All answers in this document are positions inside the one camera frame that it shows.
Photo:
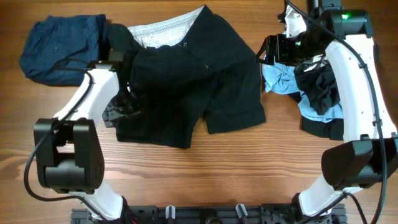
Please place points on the dark garment under pile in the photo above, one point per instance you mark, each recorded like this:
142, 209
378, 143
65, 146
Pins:
318, 100

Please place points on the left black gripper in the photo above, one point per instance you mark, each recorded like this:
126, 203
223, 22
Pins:
112, 114

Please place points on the black shorts with white lining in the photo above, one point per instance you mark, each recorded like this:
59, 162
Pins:
189, 67

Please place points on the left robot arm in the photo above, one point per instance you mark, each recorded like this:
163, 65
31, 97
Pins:
67, 148

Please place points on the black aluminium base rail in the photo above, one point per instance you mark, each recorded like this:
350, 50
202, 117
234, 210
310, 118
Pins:
266, 213

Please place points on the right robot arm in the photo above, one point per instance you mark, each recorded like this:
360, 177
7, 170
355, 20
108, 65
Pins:
368, 154

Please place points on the light blue garment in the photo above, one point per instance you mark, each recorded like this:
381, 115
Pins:
280, 78

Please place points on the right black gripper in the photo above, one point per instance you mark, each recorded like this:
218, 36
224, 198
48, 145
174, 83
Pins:
273, 46

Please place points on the folded navy blue shorts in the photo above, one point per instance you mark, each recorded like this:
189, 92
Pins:
59, 48

